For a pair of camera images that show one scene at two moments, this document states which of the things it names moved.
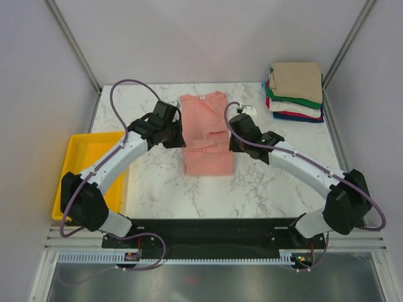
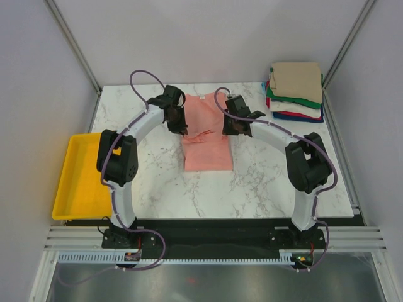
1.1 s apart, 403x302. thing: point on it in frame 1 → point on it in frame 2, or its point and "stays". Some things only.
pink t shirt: x=206 y=151 stays
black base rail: x=213 y=234 stays
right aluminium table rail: x=338 y=143 stays
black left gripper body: x=172 y=138 → x=177 y=123
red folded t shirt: x=267 y=103 stays
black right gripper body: x=237 y=146 → x=229 y=126
